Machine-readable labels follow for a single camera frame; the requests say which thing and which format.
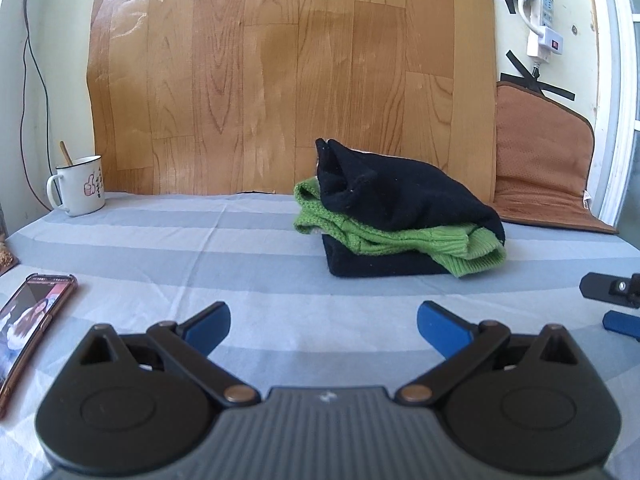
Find thin black cable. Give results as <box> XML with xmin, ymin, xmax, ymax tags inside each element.
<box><xmin>20</xmin><ymin>0</ymin><xmax>51</xmax><ymax>206</ymax></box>

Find brown textured object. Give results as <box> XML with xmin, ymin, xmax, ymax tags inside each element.
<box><xmin>0</xmin><ymin>240</ymin><xmax>21</xmax><ymax>277</ymax></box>

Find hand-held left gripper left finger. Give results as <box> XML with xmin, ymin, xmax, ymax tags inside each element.
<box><xmin>80</xmin><ymin>302</ymin><xmax>261</xmax><ymax>408</ymax></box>

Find brown seat cushion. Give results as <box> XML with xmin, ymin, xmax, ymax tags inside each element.
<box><xmin>495</xmin><ymin>81</ymin><xmax>620</xmax><ymax>235</ymax></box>

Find white power strip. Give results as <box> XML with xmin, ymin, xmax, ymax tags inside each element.
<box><xmin>525</xmin><ymin>0</ymin><xmax>564</xmax><ymax>65</ymax></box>

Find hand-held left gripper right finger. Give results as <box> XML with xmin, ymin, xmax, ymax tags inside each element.
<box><xmin>397</xmin><ymin>301</ymin><xmax>581</xmax><ymax>406</ymax></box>

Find white enamel mug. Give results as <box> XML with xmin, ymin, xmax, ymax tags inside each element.
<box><xmin>46</xmin><ymin>155</ymin><xmax>107</xmax><ymax>217</ymax></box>

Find white window frame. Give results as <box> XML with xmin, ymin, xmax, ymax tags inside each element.
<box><xmin>595</xmin><ymin>0</ymin><xmax>640</xmax><ymax>231</ymax></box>

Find wood pattern vinyl sheet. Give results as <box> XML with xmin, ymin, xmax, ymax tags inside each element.
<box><xmin>87</xmin><ymin>0</ymin><xmax>497</xmax><ymax>196</ymax></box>

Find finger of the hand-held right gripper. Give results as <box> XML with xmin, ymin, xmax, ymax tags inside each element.
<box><xmin>580</xmin><ymin>272</ymin><xmax>640</xmax><ymax>308</ymax></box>
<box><xmin>602</xmin><ymin>310</ymin><xmax>640</xmax><ymax>343</ymax></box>

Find green and navy knit sweater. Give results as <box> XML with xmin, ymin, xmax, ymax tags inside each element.
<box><xmin>293</xmin><ymin>137</ymin><xmax>507</xmax><ymax>279</ymax></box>

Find smartphone in brown case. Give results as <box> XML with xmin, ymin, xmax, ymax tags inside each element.
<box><xmin>0</xmin><ymin>272</ymin><xmax>78</xmax><ymax>420</ymax></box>

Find striped blue bed sheet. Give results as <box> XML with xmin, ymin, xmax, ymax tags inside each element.
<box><xmin>0</xmin><ymin>191</ymin><xmax>640</xmax><ymax>480</ymax></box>

